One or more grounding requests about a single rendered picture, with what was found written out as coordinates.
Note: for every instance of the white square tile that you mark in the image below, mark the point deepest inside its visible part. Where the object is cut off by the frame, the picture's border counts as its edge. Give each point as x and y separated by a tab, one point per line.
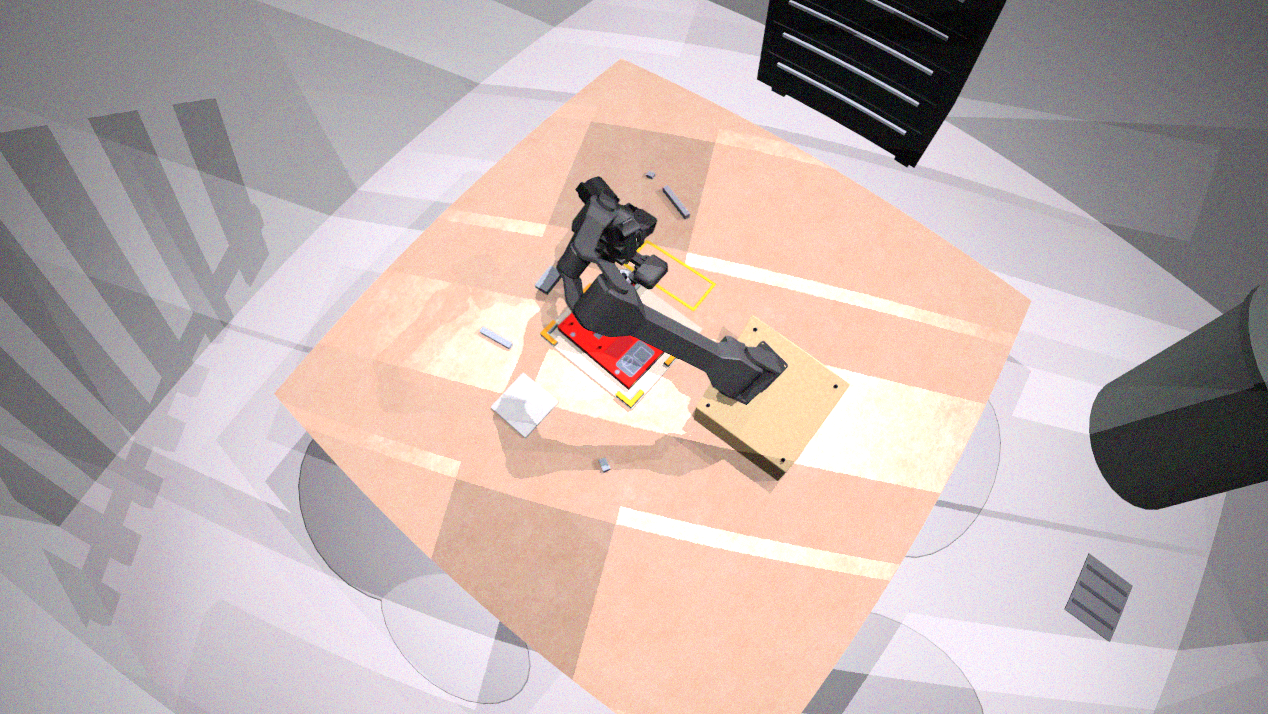
524	405

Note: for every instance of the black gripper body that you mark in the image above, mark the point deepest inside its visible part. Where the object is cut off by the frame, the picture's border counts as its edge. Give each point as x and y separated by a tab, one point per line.
649	270

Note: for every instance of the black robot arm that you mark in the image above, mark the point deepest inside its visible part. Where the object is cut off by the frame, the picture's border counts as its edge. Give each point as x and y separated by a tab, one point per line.
612	307

